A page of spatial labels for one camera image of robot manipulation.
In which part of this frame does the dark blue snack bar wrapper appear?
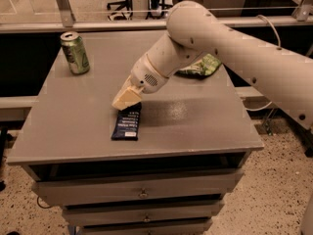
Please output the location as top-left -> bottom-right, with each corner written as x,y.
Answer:
112,103 -> 142,141

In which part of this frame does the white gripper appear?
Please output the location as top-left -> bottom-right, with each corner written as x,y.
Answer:
112,54 -> 168,111

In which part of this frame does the green soda can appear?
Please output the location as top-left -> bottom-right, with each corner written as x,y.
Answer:
61,31 -> 90,75

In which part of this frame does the black office chair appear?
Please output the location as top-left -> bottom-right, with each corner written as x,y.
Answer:
107,0 -> 133,21

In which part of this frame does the grey drawer cabinet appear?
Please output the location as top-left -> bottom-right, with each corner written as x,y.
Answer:
8,31 -> 262,235

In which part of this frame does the grey metal railing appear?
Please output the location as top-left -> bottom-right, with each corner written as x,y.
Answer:
0,0 -> 313,33

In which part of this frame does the top grey drawer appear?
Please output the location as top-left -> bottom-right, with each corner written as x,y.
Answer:
32,169 -> 244,206

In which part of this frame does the green chip bag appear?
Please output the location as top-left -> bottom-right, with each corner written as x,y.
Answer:
176,54 -> 222,77

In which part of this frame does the bottom grey drawer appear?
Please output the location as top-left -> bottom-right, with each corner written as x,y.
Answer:
82,217 -> 212,235

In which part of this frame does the middle grey drawer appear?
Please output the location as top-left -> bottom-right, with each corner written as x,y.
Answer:
63,199 -> 224,226

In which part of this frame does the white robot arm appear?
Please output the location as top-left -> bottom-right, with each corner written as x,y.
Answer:
112,1 -> 313,129

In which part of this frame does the white cable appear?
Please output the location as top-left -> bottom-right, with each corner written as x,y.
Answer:
245,14 -> 282,113

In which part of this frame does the grey drawer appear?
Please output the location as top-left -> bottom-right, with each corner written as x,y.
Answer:
63,199 -> 224,226
32,169 -> 244,206
82,217 -> 212,235

